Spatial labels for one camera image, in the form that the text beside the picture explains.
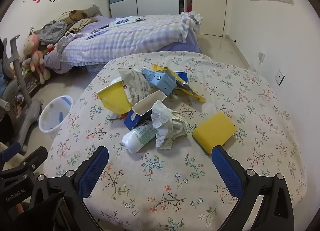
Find white plastic waste basket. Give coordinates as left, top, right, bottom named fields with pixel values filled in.
left=39, top=95, right=74, bottom=139

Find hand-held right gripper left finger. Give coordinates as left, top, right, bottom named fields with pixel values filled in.
left=31, top=145, right=109, bottom=231

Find pink monkey plush toy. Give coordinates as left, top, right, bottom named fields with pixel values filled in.
left=23, top=33, right=51, bottom=85

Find wall socket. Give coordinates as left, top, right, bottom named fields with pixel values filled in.
left=275, top=69, right=286, bottom=85

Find grey pillow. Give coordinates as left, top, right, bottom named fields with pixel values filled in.
left=82, top=5, right=104, bottom=18

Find yellow paper bowl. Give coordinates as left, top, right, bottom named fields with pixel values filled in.
left=96, top=77, right=134, bottom=115

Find white door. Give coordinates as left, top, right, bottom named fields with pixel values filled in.
left=191, top=0, right=229, bottom=38

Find beige clothing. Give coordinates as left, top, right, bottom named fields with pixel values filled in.
left=66, top=18, right=96, bottom=34

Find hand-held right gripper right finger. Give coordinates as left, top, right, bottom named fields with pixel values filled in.
left=212, top=145, right=295, bottom=231

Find purple checked blanket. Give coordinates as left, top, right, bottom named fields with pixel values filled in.
left=44, top=14, right=203, bottom=74

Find white yogurt drink bottle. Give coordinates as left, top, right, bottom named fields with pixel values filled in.
left=122, top=121, right=160, bottom=153

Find torn blue packet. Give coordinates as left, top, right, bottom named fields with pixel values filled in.
left=124, top=110, right=153, bottom=131

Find grey exercise bike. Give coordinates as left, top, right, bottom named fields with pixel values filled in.
left=0, top=35, right=43, bottom=156

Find brown teddy bear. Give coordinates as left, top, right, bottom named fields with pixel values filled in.
left=61, top=10, right=87, bottom=23

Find white blue paper packet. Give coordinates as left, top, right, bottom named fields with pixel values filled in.
left=109, top=16, right=136, bottom=28

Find yellow snack packet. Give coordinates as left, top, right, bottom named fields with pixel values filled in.
left=152, top=64, right=206, bottom=103

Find crumpled white paper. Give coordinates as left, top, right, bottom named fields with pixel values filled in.
left=151, top=100, right=198, bottom=150

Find crumpled white wrapper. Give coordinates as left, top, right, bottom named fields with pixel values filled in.
left=118, top=68, right=157, bottom=105

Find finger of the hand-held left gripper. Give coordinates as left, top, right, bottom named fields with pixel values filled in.
left=0, top=142, right=22, bottom=164
left=17, top=146, right=48, bottom=171

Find yellow sponge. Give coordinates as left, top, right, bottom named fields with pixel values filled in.
left=192, top=112, right=238, bottom=156

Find white cardboard tray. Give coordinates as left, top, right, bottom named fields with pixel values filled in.
left=132, top=90, right=167, bottom=117

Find light blue milk carton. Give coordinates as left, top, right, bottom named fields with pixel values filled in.
left=141, top=67, right=178, bottom=96

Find grey clothes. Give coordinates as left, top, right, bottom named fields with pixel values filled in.
left=37, top=20, right=68, bottom=42

